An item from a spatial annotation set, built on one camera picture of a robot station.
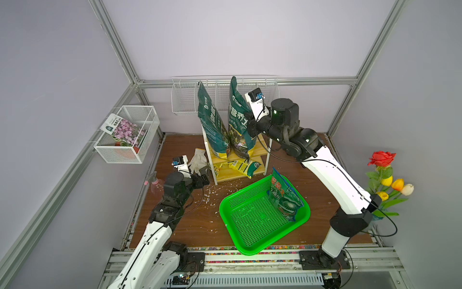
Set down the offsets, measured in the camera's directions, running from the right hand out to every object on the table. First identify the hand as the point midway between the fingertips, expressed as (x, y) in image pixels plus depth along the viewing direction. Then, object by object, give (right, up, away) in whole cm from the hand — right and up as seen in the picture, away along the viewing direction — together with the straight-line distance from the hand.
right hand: (246, 110), depth 63 cm
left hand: (-19, -22, +12) cm, 32 cm away
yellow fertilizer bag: (+1, -23, +35) cm, 42 cm away
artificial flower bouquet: (+50, -25, +2) cm, 56 cm away
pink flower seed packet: (-50, -6, +10) cm, 51 cm away
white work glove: (-26, -21, +42) cm, 54 cm away
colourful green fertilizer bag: (+16, -33, +10) cm, 38 cm away
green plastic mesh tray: (+4, -48, +21) cm, 53 cm away
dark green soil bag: (-2, -9, +8) cm, 12 cm away
